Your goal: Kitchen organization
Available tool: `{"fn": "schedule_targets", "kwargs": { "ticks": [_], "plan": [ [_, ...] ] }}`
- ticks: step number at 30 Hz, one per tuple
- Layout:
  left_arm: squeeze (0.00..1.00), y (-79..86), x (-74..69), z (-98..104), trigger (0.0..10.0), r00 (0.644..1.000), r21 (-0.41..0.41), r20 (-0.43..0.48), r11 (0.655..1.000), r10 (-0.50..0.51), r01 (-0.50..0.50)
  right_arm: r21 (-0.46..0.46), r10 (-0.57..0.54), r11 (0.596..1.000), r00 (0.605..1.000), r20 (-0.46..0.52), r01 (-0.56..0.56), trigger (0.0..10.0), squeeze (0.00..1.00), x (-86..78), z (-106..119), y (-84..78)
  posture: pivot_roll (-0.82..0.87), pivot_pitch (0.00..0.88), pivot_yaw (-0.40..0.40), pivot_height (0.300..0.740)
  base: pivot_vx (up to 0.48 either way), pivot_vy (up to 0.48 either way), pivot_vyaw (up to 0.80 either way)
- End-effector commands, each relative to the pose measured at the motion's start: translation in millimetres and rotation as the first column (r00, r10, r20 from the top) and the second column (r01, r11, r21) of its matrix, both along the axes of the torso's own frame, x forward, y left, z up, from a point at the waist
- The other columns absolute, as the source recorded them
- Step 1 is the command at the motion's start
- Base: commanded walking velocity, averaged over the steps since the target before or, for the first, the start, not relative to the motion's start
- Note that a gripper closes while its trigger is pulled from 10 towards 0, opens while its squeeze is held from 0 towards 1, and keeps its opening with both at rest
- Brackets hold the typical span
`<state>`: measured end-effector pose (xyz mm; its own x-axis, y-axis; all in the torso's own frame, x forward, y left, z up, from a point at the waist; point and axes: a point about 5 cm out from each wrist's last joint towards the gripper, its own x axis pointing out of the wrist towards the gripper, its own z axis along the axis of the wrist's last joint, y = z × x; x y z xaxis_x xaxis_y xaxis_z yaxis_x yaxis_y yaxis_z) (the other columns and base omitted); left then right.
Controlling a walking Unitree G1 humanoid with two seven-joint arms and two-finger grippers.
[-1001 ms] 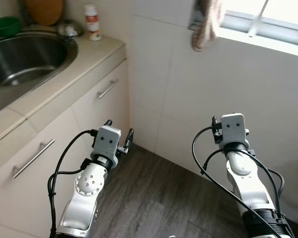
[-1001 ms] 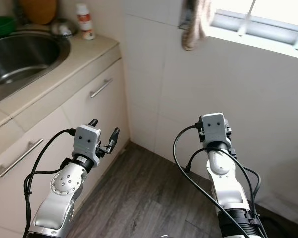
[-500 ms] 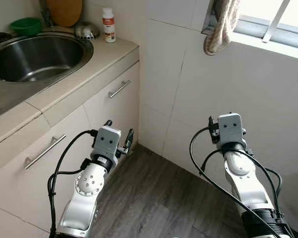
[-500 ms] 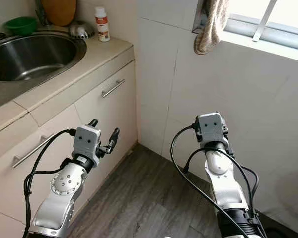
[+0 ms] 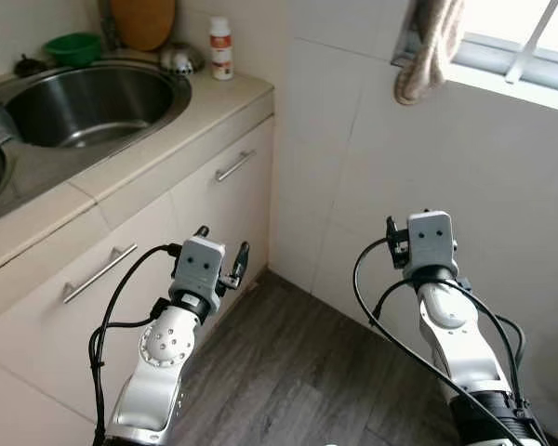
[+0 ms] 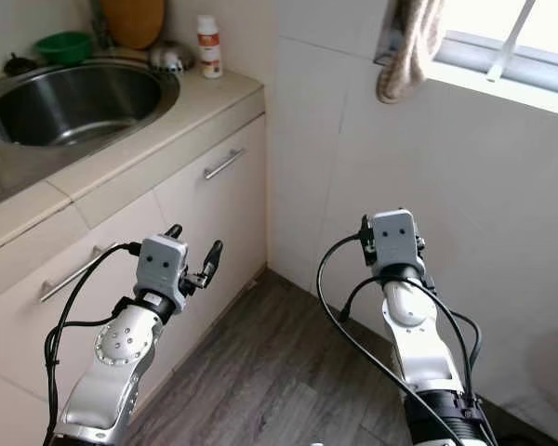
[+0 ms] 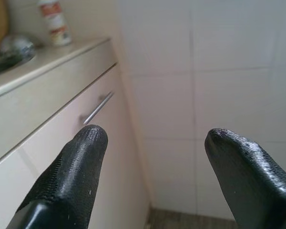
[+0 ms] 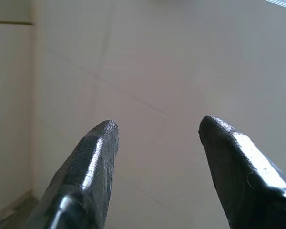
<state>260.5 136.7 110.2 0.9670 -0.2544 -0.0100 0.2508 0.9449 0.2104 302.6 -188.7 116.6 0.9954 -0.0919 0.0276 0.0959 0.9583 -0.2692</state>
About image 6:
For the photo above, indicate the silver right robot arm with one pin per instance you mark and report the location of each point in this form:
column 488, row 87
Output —
column 409, row 316

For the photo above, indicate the beige kitchen cabinet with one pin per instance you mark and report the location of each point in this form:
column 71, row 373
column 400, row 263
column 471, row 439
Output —
column 19, row 334

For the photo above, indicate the stainless steel double sink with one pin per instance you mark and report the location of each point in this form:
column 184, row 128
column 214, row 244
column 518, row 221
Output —
column 74, row 107

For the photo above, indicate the silver steel scourer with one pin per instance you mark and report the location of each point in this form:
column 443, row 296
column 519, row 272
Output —
column 169, row 57

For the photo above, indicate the beige hanging towel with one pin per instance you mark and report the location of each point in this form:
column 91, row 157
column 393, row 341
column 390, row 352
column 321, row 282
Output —
column 409, row 56

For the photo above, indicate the white bottle with red label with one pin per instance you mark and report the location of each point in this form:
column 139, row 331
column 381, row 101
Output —
column 208, row 51

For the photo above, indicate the brown wooden cutting board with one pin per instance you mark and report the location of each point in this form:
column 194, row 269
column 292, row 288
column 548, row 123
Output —
column 133, row 20

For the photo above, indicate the green plastic bowl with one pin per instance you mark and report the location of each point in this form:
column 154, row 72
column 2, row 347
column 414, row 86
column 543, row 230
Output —
column 63, row 46

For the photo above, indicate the black sink plug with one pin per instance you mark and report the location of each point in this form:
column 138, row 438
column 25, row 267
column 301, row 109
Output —
column 19, row 66

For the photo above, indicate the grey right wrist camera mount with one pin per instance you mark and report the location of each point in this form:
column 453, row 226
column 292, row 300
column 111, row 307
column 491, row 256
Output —
column 395, row 240

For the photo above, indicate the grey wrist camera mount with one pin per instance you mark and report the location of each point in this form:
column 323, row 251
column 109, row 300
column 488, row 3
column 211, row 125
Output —
column 395, row 240
column 163, row 263

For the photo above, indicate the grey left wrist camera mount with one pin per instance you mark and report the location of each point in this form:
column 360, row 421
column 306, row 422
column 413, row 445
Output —
column 163, row 263

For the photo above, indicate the white barred window frame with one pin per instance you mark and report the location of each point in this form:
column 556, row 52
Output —
column 502, row 60

